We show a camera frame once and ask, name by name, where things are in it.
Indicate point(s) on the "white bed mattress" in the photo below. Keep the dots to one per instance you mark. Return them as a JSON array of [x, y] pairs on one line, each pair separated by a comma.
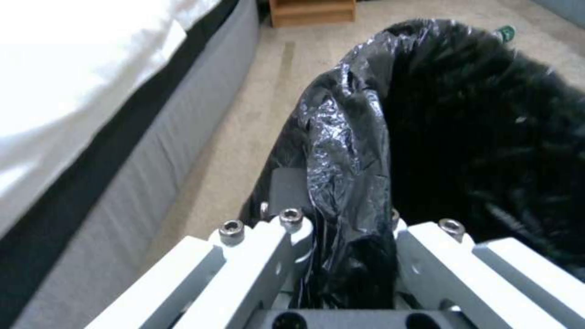
[[68, 75]]

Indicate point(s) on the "green and white bottle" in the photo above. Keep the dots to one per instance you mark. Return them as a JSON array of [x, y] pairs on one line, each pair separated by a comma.
[[505, 34]]

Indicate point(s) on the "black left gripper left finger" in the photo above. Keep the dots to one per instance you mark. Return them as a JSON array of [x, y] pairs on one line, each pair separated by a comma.
[[237, 267]]

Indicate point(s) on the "grey fabric bed base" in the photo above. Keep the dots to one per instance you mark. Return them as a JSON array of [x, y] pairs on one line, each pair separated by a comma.
[[137, 178]]

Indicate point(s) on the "wooden bedside cabinet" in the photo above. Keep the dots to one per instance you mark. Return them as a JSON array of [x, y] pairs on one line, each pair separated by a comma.
[[313, 12]]

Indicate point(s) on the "grey upholstered furniture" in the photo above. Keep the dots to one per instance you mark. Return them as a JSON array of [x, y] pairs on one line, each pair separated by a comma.
[[564, 10]]

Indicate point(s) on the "trash bin with black bag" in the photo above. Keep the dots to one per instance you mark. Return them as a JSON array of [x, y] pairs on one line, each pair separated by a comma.
[[438, 123]]

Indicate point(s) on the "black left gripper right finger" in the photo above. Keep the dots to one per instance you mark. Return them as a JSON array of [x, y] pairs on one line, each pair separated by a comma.
[[457, 274]]

